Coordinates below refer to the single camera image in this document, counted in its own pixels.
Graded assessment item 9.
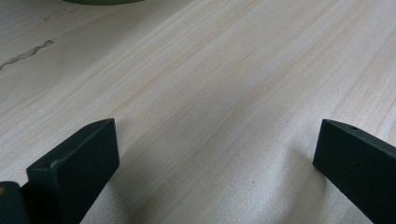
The green round plate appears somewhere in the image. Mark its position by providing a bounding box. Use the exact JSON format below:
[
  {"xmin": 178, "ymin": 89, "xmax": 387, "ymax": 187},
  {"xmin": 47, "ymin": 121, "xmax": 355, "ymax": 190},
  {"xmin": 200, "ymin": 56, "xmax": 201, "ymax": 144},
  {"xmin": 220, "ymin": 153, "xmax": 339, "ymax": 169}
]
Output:
[{"xmin": 62, "ymin": 0, "xmax": 146, "ymax": 7}]

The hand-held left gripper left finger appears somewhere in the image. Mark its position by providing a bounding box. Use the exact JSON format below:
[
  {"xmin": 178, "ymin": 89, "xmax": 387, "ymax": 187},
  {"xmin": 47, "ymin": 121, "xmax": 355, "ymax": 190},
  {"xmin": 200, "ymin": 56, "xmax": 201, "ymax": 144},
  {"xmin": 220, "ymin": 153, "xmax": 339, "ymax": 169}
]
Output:
[{"xmin": 20, "ymin": 118, "xmax": 120, "ymax": 224}]

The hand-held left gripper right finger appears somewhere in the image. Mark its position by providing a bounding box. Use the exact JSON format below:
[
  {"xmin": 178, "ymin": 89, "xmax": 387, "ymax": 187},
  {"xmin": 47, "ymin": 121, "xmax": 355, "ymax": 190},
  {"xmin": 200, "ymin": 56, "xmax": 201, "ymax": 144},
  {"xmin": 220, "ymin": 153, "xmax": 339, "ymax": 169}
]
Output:
[{"xmin": 312, "ymin": 119, "xmax": 396, "ymax": 224}]

